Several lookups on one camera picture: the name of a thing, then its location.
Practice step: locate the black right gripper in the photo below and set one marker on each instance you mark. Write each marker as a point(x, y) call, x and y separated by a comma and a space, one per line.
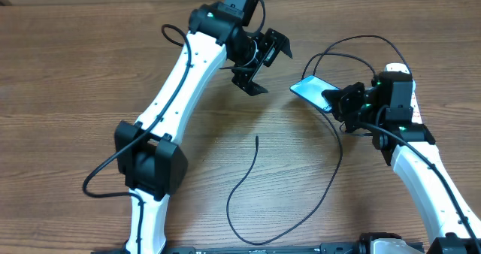
point(340, 103)

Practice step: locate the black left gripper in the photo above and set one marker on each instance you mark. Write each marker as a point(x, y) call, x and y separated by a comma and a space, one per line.
point(270, 42)

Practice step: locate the blue Galaxy smartphone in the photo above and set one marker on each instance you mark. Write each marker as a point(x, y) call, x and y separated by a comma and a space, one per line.
point(310, 89)

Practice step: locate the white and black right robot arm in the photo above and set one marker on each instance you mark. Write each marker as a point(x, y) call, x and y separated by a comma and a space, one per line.
point(385, 109)

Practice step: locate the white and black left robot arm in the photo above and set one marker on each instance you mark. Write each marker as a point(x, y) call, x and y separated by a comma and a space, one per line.
point(148, 151)

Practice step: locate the white power strip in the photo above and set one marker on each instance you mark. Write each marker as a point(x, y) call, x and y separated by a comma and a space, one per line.
point(396, 67)

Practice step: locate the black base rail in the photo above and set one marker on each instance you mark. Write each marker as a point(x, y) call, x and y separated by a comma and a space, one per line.
point(392, 244)

